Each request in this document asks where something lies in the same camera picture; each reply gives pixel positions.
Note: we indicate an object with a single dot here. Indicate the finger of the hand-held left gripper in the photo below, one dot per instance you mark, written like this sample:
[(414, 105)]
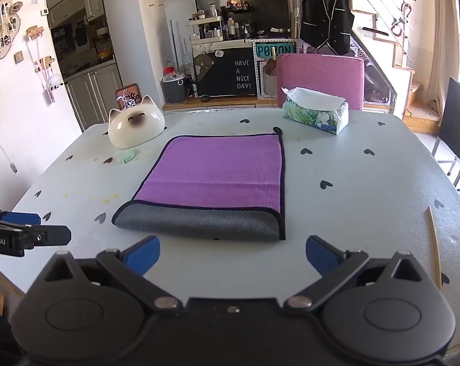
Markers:
[(22, 217), (50, 235)]

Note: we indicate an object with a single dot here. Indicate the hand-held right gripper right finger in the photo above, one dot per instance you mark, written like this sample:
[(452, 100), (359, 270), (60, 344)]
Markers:
[(321, 254)]

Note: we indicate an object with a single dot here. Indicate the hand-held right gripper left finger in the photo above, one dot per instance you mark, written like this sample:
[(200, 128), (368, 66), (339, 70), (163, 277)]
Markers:
[(146, 254)]

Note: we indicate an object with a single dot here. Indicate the purple and grey towel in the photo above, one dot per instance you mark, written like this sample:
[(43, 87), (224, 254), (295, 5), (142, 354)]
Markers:
[(214, 167)]

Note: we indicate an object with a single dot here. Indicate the small green translucent object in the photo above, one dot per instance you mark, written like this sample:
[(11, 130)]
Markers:
[(126, 156)]

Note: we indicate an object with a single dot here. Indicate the wooden chopstick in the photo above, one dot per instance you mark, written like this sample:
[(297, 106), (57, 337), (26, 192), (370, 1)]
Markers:
[(434, 244)]

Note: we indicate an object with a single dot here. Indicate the white cat-shaped bowl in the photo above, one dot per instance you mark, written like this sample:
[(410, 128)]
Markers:
[(136, 125)]

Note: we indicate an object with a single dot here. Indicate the green floral tissue box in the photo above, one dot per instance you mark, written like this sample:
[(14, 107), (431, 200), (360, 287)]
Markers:
[(314, 116)]

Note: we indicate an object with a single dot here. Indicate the grey kitchen base cabinet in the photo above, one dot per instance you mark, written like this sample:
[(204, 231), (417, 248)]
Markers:
[(92, 95)]

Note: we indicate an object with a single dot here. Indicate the grey bin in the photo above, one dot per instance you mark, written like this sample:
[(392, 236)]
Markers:
[(174, 89)]

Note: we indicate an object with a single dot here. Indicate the pink chair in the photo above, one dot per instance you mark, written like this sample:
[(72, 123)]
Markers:
[(317, 72)]

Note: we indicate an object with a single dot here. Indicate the black chair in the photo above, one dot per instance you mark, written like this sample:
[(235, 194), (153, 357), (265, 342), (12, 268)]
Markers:
[(456, 122)]

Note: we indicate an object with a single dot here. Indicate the wooden staircase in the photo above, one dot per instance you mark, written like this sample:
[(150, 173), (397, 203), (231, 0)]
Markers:
[(401, 80)]

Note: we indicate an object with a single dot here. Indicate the black cabinet with white lettering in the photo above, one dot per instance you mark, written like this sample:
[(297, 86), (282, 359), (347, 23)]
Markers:
[(224, 72)]

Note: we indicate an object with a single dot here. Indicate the teal letter sign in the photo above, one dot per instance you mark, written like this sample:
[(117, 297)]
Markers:
[(273, 50)]

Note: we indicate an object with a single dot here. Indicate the white rack of bottles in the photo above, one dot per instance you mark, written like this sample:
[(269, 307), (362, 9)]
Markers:
[(207, 30)]

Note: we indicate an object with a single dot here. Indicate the black vest with white trim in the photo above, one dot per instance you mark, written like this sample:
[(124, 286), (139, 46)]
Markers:
[(327, 11)]

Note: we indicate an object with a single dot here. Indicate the black rack of bottles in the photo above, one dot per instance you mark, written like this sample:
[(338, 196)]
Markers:
[(238, 23)]

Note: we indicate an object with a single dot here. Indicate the black television screen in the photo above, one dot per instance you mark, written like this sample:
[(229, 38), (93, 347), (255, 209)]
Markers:
[(268, 3)]

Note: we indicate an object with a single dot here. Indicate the metal stair railing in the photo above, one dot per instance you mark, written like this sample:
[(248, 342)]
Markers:
[(382, 3)]

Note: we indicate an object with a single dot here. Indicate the wall hooks with hanging trinkets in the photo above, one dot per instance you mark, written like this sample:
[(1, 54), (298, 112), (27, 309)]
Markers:
[(43, 64)]

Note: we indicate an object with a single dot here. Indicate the grey kitchen wall cabinet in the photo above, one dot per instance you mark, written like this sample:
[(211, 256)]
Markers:
[(90, 2)]

